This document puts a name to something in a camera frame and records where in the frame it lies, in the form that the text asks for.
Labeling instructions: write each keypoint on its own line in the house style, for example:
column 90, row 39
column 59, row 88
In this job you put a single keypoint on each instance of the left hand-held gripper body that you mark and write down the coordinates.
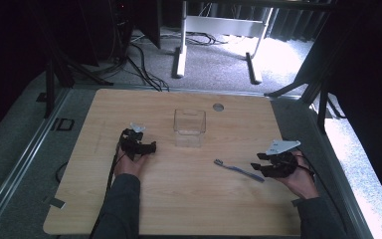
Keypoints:
column 130, row 143

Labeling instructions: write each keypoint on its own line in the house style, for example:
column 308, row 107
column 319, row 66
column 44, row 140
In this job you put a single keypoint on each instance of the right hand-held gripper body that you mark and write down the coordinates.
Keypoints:
column 281, row 160

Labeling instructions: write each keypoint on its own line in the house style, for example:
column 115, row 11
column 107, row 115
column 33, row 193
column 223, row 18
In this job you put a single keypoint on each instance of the blue toothbrush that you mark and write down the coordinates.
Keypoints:
column 239, row 170

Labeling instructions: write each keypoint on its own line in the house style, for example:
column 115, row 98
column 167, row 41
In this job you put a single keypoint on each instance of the clear plastic container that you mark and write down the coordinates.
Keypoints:
column 189, row 127

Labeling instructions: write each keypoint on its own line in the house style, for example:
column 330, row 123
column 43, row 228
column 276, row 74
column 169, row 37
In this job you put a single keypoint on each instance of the person's left hand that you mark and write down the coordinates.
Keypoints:
column 130, row 165

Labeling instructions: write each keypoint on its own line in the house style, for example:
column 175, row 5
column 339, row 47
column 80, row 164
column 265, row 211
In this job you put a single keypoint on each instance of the person's right hand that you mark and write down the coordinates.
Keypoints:
column 300, row 181

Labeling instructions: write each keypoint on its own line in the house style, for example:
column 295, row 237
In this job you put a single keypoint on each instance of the grey round table grommet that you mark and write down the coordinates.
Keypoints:
column 218, row 107

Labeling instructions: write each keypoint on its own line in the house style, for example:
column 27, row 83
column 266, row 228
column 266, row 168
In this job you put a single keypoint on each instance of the black metal stand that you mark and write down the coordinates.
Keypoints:
column 50, row 84
column 313, row 91

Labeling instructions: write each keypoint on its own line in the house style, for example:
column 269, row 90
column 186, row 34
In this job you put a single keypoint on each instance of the grey tape strip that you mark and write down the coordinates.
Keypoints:
column 55, row 202

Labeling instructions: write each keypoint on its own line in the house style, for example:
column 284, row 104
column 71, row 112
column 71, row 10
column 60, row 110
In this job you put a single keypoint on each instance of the dark pleated curtain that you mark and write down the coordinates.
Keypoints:
column 290, row 23

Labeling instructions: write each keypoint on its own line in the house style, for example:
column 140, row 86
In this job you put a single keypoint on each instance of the black floor bracket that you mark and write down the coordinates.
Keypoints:
column 63, row 124

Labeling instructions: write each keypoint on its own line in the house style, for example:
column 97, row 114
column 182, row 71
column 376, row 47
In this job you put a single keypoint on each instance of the white desk frame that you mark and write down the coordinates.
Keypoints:
column 219, row 26

